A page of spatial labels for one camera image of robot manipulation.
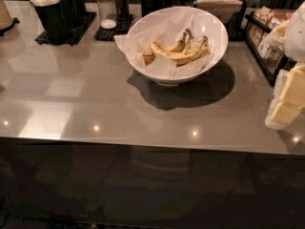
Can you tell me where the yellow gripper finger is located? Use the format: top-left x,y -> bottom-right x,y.
274,64 -> 305,109
265,100 -> 301,130

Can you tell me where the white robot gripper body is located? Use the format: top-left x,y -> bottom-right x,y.
263,2 -> 305,63

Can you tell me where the long front yellow banana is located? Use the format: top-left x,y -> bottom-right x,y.
150,35 -> 210,67

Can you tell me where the white ceramic bowl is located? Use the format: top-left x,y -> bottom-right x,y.
125,7 -> 228,86

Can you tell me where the white paper bowl liner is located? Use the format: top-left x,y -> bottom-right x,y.
114,7 -> 214,83

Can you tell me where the small banana piece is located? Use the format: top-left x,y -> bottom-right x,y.
142,52 -> 155,65

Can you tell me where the brown napkin stack holder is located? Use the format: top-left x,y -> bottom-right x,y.
193,0 -> 246,40

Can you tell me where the glass pepper shaker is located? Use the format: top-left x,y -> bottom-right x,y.
113,0 -> 130,20

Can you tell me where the glass salt shaker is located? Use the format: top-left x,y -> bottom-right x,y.
96,0 -> 116,30

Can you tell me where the black rubber mat left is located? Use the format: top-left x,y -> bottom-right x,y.
35,11 -> 96,46

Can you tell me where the black cup with white cutlery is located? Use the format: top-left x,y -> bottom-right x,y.
30,0 -> 69,44

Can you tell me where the small black mat far left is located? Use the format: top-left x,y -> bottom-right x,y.
0,17 -> 20,36

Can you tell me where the stack of brown paper cups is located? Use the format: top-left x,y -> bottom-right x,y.
0,0 -> 12,30

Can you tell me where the black wire condiment rack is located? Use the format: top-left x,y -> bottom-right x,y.
244,10 -> 295,87

